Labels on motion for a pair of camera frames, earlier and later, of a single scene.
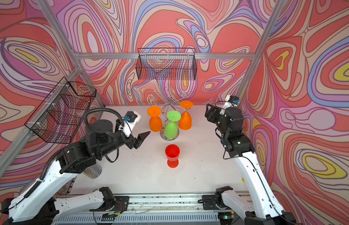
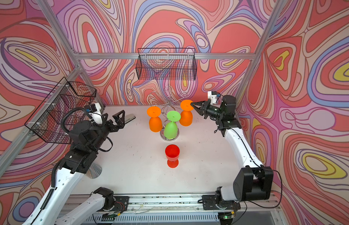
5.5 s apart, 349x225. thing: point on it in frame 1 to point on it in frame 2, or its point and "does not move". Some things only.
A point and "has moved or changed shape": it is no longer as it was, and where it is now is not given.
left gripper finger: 139,140 to 116,128
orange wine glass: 185,122 has moved or changed shape
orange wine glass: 155,121 does not move
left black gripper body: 117,139 to 101,132
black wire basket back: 166,63 does not move
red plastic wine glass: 172,153 does not move
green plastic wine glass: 170,128 does not move
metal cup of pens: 93,171 does not move
